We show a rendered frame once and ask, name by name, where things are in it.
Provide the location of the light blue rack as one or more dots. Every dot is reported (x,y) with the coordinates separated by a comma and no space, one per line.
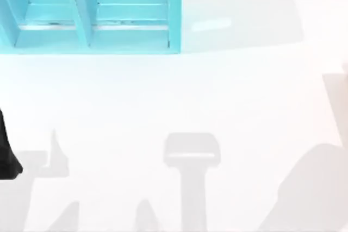
(130,12)

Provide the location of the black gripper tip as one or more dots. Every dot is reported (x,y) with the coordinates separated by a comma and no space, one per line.
(6,156)

